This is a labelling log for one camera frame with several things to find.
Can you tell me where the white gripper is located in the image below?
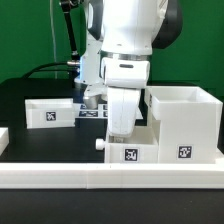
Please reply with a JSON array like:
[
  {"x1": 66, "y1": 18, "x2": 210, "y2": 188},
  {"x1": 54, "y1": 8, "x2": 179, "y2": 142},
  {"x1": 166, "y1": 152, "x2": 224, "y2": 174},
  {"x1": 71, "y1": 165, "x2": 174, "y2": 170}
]
[{"x1": 83, "y1": 57, "x2": 150, "y2": 138}]

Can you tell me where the white front drawer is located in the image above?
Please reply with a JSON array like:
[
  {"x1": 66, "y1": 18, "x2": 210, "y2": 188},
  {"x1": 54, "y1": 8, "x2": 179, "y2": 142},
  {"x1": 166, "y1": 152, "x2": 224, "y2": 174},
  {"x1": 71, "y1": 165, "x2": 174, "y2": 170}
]
[{"x1": 95, "y1": 126, "x2": 159, "y2": 164}]

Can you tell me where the white drawer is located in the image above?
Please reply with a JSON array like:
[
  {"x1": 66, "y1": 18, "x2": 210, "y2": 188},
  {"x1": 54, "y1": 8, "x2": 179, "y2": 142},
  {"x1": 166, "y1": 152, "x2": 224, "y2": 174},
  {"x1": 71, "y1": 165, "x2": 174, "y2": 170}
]
[
  {"x1": 95, "y1": 126, "x2": 159, "y2": 164},
  {"x1": 25, "y1": 98, "x2": 75, "y2": 129}
]

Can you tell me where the white drawer cabinet box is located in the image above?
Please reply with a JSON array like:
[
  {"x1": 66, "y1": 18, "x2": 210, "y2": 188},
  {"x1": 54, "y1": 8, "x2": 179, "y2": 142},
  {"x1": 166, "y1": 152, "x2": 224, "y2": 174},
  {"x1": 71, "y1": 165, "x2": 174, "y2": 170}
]
[{"x1": 145, "y1": 86, "x2": 223, "y2": 164}]

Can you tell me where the white rear drawer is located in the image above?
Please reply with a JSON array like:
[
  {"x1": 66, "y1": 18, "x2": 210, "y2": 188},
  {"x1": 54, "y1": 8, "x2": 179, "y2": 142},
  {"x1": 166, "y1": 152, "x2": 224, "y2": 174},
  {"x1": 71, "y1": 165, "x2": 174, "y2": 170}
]
[{"x1": 25, "y1": 98, "x2": 75, "y2": 129}]

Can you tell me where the marker tag sheet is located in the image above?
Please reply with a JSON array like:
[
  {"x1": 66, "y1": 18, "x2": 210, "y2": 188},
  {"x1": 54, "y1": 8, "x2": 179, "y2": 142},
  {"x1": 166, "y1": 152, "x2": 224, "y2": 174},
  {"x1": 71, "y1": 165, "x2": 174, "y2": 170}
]
[{"x1": 74, "y1": 103, "x2": 107, "y2": 119}]

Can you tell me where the white block at left edge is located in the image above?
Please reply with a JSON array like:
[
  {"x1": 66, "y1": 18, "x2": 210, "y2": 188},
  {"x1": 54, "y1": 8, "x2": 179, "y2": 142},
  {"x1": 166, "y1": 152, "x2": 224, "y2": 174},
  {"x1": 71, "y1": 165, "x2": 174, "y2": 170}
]
[{"x1": 0, "y1": 127, "x2": 9, "y2": 156}]

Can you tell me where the white L-shaped fence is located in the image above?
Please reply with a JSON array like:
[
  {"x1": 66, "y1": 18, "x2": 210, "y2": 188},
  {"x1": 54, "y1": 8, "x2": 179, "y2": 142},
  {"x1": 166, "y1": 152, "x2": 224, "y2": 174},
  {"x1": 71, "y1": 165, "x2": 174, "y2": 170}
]
[{"x1": 0, "y1": 162, "x2": 224, "y2": 189}]

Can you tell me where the black cable hose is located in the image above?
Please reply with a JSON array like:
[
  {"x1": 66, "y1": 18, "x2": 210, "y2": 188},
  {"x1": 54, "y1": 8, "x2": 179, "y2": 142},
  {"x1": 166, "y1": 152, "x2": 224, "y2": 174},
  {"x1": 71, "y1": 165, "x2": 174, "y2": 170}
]
[{"x1": 21, "y1": 0, "x2": 83, "y2": 80}]

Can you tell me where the thin grey cable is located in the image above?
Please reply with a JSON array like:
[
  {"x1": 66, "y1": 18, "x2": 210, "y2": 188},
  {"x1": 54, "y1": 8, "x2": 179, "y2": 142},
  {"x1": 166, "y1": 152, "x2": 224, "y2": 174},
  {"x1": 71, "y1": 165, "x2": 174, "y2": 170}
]
[{"x1": 49, "y1": 0, "x2": 58, "y2": 80}]

